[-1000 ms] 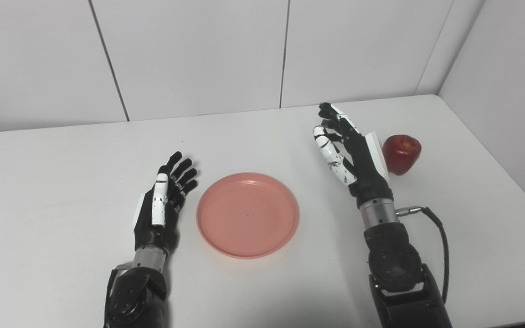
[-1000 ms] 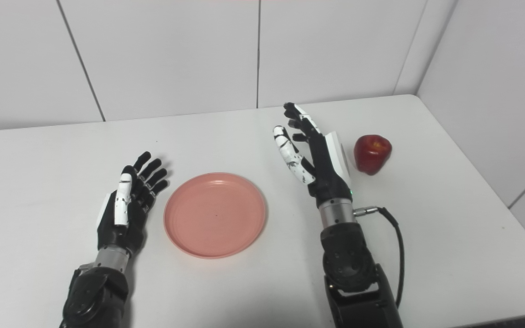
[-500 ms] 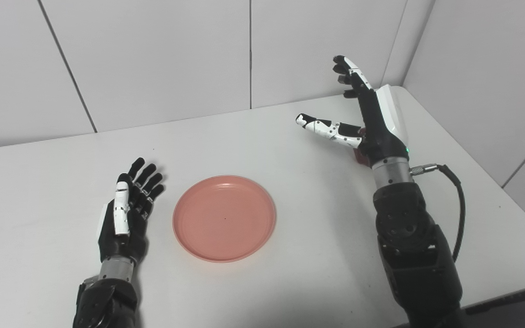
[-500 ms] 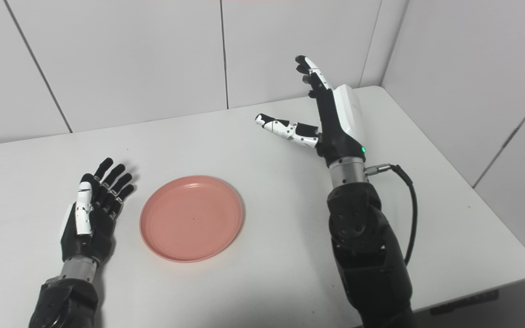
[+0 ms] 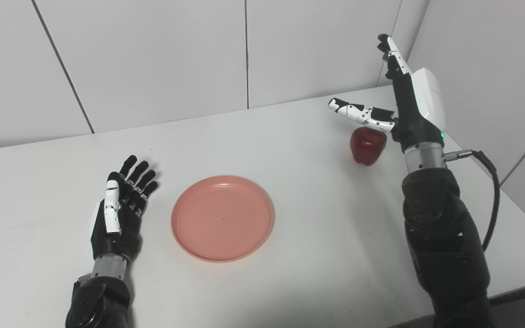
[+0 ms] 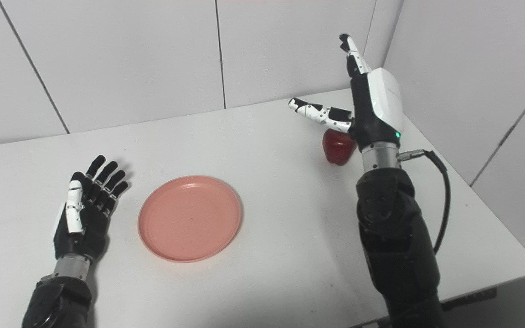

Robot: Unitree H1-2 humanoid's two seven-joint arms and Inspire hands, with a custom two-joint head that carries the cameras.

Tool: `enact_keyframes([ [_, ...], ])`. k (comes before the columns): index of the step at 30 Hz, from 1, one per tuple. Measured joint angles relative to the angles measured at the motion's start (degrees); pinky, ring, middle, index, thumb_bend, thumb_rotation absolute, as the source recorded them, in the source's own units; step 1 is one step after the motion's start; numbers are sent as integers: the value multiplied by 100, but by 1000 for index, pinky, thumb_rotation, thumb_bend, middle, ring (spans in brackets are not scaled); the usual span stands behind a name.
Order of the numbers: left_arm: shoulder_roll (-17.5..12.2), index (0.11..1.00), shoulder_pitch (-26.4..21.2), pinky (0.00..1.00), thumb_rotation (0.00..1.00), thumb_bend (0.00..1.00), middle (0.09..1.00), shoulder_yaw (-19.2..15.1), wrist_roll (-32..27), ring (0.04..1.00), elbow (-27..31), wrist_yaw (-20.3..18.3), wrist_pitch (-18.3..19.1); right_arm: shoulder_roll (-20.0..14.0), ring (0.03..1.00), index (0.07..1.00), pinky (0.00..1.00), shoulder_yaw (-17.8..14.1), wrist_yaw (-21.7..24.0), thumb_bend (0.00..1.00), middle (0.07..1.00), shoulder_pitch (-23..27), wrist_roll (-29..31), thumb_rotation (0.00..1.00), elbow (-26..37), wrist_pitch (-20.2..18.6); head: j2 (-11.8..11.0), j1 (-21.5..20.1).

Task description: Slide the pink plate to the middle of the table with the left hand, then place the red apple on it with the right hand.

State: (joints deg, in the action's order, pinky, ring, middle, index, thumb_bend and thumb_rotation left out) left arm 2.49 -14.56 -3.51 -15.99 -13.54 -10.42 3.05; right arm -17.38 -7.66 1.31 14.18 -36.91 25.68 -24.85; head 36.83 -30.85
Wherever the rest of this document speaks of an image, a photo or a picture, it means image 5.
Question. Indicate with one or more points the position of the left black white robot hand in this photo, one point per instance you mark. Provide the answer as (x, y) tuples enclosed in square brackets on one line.
[(126, 228)]

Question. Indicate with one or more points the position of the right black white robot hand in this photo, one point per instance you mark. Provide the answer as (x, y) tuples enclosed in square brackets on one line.
[(410, 118)]

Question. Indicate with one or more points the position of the red apple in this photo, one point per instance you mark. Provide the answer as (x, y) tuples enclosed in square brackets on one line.
[(367, 148)]

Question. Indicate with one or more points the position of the pink plate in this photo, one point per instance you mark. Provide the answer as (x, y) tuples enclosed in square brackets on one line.
[(222, 218)]

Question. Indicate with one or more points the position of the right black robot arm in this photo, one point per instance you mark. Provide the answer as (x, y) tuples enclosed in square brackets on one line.
[(445, 237)]

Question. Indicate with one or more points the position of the black table frame bar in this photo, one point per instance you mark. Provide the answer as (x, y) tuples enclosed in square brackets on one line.
[(511, 296)]

